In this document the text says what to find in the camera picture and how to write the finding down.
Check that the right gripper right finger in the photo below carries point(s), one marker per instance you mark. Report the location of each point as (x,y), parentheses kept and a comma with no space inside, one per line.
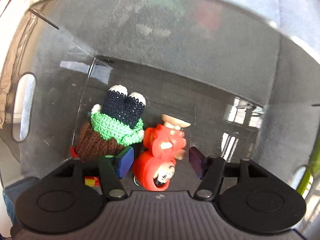
(209,170)

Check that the smoky transparent storage box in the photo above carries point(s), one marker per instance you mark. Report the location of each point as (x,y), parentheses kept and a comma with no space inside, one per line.
(247,90)

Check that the crocheted green brown doll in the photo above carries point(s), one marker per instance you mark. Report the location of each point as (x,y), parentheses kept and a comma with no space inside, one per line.
(113,126)

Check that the red hooded toy figure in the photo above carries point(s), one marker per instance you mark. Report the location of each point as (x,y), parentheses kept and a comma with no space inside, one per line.
(163,145)

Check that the green box lid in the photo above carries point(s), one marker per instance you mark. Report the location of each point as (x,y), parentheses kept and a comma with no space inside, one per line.
(312,169)

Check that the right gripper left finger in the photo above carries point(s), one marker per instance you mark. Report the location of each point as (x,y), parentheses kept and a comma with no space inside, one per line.
(112,169)

